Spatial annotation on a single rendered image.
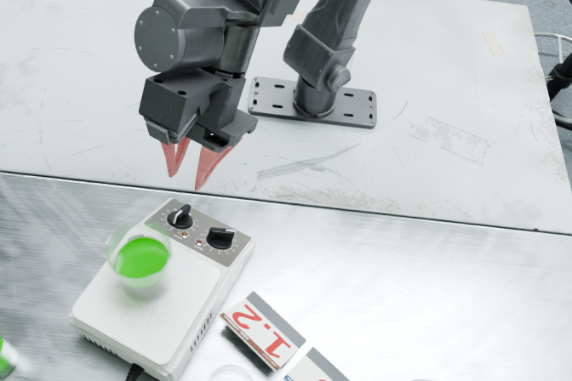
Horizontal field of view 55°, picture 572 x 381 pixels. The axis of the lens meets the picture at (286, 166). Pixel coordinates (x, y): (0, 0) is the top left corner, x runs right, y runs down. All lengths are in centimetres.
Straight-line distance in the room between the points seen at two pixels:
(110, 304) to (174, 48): 29
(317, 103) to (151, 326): 40
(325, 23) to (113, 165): 35
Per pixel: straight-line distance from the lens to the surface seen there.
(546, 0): 284
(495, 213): 85
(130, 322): 62
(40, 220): 79
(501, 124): 95
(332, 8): 72
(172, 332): 61
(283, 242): 74
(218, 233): 67
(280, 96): 86
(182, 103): 49
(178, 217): 68
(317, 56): 73
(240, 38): 55
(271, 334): 68
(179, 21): 48
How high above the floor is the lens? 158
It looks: 58 degrees down
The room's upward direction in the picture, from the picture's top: 11 degrees clockwise
